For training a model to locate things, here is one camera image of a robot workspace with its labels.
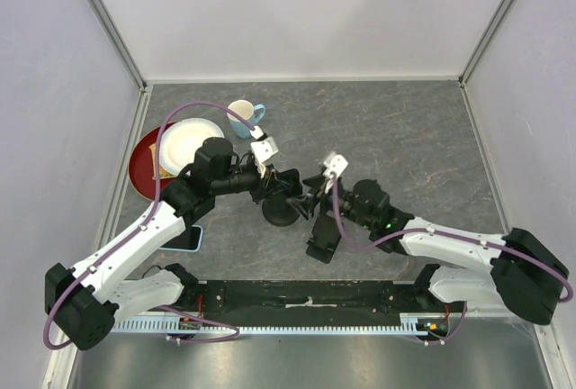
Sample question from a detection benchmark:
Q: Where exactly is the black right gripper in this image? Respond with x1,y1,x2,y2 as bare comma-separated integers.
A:
287,172,374,230

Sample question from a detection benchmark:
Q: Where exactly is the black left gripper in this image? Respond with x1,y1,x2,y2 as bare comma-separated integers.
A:
212,160,291,204

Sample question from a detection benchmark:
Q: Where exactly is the black smartphone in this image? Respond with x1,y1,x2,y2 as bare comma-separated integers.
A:
265,168,302,199

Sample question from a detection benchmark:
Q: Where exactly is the black round-base phone stand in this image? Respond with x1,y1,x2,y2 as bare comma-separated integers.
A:
262,195,300,227

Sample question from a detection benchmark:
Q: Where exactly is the black folding phone stand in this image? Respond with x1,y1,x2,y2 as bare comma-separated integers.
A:
306,213,341,264

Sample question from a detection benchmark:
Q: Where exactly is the blue-cased smartphone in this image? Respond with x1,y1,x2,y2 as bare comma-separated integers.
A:
160,225,203,253

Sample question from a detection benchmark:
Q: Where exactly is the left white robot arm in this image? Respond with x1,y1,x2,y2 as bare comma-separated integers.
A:
43,136,302,350

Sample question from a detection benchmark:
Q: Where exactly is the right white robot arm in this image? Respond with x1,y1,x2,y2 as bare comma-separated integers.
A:
288,176,574,325

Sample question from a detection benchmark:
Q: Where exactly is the light blue ceramic mug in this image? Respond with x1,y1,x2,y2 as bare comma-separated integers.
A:
228,100,266,140

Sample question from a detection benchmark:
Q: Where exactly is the white paper plate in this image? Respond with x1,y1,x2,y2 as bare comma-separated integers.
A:
159,118,224,176

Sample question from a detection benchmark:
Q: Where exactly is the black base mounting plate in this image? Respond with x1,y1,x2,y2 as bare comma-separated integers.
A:
146,278,467,328

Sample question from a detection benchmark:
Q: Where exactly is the yellow sponge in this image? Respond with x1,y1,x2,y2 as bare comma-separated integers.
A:
149,143,174,180

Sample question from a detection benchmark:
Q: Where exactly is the red round tray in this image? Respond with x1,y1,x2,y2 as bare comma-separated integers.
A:
128,127,159,201

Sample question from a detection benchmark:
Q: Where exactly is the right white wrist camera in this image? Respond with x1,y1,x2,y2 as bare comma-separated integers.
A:
322,151,349,179

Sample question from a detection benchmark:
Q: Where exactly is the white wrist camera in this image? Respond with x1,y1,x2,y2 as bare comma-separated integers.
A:
250,126,279,176
322,151,349,179

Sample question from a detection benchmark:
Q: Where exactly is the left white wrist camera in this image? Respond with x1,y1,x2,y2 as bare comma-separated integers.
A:
250,126,279,176

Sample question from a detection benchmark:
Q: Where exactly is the light blue cable duct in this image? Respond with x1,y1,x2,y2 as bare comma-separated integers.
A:
112,312,431,336

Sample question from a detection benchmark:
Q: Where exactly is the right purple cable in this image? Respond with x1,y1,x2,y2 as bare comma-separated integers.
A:
330,172,575,346

